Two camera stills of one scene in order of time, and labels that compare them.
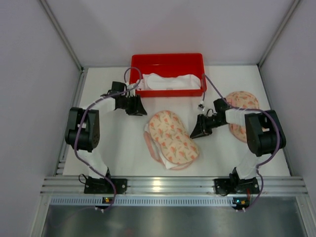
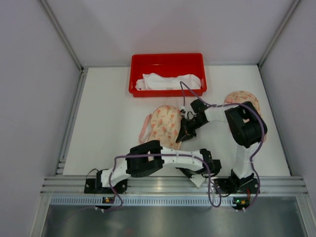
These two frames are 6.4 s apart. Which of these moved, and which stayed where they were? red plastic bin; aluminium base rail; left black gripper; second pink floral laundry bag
Moved: left black gripper
Stayed: second pink floral laundry bag; aluminium base rail; red plastic bin
